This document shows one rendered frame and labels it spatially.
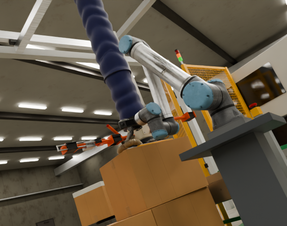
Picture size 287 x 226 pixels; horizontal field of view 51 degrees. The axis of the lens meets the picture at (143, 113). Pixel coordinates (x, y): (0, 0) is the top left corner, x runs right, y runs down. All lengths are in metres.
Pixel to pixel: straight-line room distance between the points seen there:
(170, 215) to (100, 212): 1.68
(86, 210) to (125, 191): 1.66
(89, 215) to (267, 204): 2.42
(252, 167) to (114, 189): 0.98
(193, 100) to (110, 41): 1.16
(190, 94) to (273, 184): 0.60
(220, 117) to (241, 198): 0.43
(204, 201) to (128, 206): 0.56
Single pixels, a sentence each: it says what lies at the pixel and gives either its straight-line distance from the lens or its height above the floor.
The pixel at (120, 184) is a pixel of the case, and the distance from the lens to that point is 2.08.
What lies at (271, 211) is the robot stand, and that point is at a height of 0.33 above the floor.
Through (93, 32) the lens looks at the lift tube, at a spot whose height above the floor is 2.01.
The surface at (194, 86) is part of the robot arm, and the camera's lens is 1.56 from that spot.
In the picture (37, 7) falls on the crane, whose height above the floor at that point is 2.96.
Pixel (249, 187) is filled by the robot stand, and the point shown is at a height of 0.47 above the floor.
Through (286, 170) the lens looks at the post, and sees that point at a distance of 2.72.
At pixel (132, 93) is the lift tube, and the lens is 2.32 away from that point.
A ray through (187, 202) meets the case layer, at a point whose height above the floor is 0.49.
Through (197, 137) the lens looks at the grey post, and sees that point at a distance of 5.93.
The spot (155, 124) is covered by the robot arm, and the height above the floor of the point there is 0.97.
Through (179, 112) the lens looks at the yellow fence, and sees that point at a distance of 3.48.
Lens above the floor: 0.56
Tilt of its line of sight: 17 degrees up
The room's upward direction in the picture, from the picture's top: 22 degrees counter-clockwise
